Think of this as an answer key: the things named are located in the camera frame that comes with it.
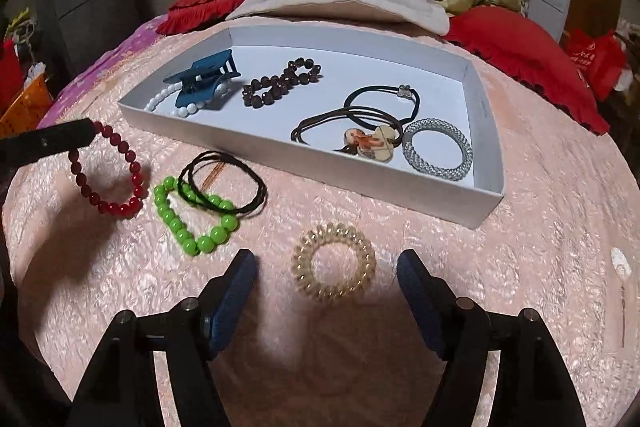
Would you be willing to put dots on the blue hair claw clip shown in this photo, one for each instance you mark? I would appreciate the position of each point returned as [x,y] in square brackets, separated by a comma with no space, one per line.
[200,94]

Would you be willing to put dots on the purple bed sheet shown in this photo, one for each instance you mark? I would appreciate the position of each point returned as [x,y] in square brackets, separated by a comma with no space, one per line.
[130,42]

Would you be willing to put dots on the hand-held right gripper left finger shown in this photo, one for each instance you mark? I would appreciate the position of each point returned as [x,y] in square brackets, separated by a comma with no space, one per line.
[235,297]

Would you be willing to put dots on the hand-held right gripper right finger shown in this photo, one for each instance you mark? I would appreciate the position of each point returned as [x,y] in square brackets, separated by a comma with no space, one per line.
[422,302]

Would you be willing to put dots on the red ruffled pillow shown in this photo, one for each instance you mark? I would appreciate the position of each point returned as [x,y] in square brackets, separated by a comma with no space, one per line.
[200,9]
[525,47]

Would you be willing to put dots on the white shallow cardboard box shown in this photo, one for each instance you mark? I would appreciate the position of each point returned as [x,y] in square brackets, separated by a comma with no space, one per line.
[260,127]

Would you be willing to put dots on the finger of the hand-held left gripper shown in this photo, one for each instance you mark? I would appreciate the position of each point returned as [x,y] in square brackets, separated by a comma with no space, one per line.
[50,142]

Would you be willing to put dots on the red shopping bag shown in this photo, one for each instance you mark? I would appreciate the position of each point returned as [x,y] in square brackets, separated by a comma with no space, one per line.
[595,62]

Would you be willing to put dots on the orange plastic basket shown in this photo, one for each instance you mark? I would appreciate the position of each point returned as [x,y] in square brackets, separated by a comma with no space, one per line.
[25,107]

